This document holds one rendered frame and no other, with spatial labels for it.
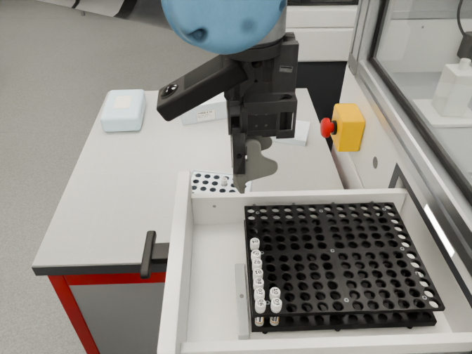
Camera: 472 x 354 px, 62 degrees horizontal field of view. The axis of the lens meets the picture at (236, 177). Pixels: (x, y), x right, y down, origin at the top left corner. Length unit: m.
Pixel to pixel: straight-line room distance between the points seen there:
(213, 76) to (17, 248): 1.58
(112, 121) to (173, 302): 0.64
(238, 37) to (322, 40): 1.01
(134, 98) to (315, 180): 0.51
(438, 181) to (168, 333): 0.37
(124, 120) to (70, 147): 1.43
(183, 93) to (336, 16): 0.82
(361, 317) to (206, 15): 0.41
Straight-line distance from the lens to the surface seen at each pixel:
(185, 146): 0.95
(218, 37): 0.23
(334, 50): 1.27
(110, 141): 1.00
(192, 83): 0.47
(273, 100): 0.46
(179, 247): 0.50
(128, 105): 1.05
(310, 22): 1.22
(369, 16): 0.81
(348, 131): 0.79
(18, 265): 1.87
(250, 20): 0.24
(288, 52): 0.46
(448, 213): 0.55
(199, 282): 0.58
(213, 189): 0.78
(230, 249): 0.61
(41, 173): 2.29
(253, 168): 0.52
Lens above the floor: 1.31
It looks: 40 degrees down
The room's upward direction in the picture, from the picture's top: straight up
